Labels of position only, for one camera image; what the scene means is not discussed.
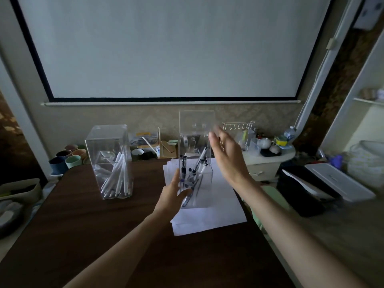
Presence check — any clear plastic bottle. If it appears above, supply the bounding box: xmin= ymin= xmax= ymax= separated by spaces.
xmin=283 ymin=126 xmax=298 ymax=141

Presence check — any black bag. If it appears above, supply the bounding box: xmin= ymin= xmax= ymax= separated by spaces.
xmin=276 ymin=166 xmax=341 ymax=218

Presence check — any stack of white paper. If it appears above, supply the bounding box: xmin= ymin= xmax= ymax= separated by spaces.
xmin=163 ymin=158 xmax=248 ymax=236

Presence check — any beige plastic bin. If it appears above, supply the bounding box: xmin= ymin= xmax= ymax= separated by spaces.
xmin=0 ymin=178 xmax=42 ymax=204

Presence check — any group of colourful cups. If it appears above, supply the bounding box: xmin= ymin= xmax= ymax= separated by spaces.
xmin=49 ymin=144 xmax=88 ymax=176

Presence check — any clear plastic measuring jug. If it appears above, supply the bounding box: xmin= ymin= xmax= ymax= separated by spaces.
xmin=247 ymin=138 xmax=261 ymax=155

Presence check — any person's right forearm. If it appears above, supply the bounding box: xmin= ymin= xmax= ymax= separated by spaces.
xmin=237 ymin=180 xmax=370 ymax=288

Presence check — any purple bottle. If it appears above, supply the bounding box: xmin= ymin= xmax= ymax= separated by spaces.
xmin=329 ymin=155 xmax=344 ymax=170

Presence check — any person's left hand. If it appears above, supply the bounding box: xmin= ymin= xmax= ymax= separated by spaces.
xmin=153 ymin=168 xmax=193 ymax=222

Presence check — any white wall shelf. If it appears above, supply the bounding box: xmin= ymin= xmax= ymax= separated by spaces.
xmin=352 ymin=88 xmax=384 ymax=107

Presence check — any person's right hand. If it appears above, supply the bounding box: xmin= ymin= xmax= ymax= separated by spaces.
xmin=208 ymin=126 xmax=255 ymax=190

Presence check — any white wire hook rack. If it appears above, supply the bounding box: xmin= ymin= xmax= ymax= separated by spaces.
xmin=221 ymin=120 xmax=256 ymax=150

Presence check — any person's left forearm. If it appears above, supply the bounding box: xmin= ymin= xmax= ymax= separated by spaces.
xmin=63 ymin=212 xmax=174 ymax=288

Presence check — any brown cardboard box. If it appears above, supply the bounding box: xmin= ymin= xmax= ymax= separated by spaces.
xmin=159 ymin=140 xmax=179 ymax=159

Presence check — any white projector screen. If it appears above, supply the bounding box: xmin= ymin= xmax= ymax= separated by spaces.
xmin=9 ymin=0 xmax=335 ymax=107

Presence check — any patterned laundry basket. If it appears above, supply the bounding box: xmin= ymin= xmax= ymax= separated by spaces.
xmin=343 ymin=140 xmax=384 ymax=189

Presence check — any bunch of white pens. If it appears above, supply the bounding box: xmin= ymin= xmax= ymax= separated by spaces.
xmin=94 ymin=151 xmax=132 ymax=198

